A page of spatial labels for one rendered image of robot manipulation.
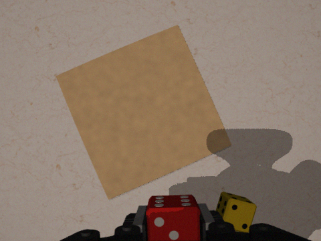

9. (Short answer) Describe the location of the red die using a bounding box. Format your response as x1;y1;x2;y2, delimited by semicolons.
146;195;201;241

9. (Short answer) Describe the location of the tan flat mat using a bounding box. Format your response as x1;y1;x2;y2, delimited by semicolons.
56;25;231;199

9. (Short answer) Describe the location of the yellow die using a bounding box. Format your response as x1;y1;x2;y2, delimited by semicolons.
216;191;257;232

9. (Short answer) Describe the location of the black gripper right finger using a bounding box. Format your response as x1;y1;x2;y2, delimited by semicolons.
198;204;311;241

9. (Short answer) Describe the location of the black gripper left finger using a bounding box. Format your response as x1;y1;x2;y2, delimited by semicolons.
60;206;148;241

